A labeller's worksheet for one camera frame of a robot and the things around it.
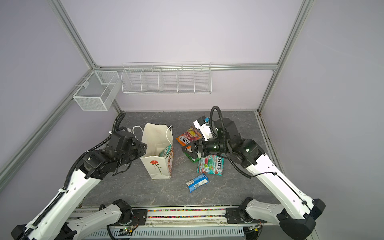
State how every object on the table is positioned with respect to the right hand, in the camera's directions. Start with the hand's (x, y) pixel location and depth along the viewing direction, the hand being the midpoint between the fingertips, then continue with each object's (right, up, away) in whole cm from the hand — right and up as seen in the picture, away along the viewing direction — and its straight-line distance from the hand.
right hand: (188, 146), depth 62 cm
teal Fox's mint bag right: (+12, -14, +27) cm, 33 cm away
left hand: (-21, -2, +7) cm, 22 cm away
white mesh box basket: (-62, +30, +35) cm, 77 cm away
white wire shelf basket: (-18, +42, +40) cm, 61 cm away
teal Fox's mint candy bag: (-17, -8, +32) cm, 37 cm away
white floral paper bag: (-20, +2, +25) cm, 32 cm away
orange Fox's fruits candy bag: (-2, +2, +40) cm, 40 cm away
